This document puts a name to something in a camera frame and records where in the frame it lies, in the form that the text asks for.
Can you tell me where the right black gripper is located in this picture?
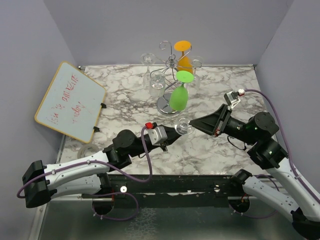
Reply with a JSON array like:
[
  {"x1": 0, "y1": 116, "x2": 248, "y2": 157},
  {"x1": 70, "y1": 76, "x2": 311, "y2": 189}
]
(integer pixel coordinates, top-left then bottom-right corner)
[{"x1": 189, "y1": 103, "x2": 258, "y2": 145}]

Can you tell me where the clear glass tumbler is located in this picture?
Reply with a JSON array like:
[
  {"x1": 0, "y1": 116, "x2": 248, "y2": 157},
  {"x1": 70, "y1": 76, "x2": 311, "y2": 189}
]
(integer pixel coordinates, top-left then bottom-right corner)
[{"x1": 174, "y1": 116, "x2": 195, "y2": 145}]

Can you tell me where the green plastic wine glass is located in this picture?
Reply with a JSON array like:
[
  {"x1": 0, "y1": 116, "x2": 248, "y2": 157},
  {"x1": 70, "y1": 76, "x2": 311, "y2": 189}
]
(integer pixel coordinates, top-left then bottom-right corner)
[{"x1": 169, "y1": 70, "x2": 194, "y2": 111}]

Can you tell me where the clear wine glass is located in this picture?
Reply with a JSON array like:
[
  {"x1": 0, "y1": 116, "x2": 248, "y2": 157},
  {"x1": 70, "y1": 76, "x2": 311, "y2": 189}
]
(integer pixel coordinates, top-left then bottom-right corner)
[
  {"x1": 149, "y1": 71, "x2": 166, "y2": 99},
  {"x1": 140, "y1": 53, "x2": 156, "y2": 90},
  {"x1": 190, "y1": 56, "x2": 204, "y2": 90}
]

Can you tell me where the orange plastic wine glass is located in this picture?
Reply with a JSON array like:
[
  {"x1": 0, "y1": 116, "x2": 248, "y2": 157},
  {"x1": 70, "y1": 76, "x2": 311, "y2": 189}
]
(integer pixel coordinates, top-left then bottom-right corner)
[{"x1": 174, "y1": 40, "x2": 194, "y2": 74}]

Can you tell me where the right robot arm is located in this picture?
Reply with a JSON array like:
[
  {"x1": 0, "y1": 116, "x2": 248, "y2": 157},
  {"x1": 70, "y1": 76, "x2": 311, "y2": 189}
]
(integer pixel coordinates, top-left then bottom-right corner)
[{"x1": 189, "y1": 104, "x2": 320, "y2": 240}]

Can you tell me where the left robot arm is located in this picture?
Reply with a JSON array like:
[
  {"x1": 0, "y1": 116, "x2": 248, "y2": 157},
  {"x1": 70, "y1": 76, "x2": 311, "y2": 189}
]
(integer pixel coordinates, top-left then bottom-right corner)
[{"x1": 17, "y1": 125, "x2": 180, "y2": 209}]

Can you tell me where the chrome wine glass rack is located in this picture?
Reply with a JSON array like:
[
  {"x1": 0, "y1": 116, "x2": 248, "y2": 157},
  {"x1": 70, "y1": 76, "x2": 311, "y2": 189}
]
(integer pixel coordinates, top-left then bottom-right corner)
[{"x1": 149, "y1": 40, "x2": 198, "y2": 117}]

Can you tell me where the clear tape roll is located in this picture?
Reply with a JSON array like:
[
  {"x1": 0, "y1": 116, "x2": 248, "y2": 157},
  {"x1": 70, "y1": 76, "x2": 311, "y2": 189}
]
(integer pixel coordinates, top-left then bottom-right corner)
[{"x1": 77, "y1": 143, "x2": 100, "y2": 159}]

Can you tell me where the small whiteboard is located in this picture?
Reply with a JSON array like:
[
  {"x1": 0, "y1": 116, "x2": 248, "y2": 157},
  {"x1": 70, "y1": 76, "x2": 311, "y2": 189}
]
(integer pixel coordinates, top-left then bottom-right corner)
[{"x1": 34, "y1": 61, "x2": 107, "y2": 144}]

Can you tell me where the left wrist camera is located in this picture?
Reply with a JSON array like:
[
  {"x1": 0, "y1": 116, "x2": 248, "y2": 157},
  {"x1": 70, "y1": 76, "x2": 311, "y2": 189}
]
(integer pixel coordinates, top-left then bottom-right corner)
[{"x1": 145, "y1": 122, "x2": 167, "y2": 145}]

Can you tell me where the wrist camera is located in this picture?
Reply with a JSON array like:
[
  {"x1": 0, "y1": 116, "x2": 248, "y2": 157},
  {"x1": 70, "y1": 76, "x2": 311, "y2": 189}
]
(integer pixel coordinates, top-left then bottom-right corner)
[
  {"x1": 223, "y1": 89, "x2": 245, "y2": 111},
  {"x1": 145, "y1": 122, "x2": 167, "y2": 145}
]

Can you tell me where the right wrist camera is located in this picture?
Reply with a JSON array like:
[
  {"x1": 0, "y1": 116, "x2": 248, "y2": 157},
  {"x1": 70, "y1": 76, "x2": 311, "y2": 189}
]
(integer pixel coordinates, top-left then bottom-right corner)
[{"x1": 223, "y1": 89, "x2": 245, "y2": 111}]

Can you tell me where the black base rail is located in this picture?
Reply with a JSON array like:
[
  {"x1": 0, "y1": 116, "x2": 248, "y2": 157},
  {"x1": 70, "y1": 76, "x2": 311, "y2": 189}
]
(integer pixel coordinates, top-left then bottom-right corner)
[{"x1": 72, "y1": 173, "x2": 251, "y2": 208}]

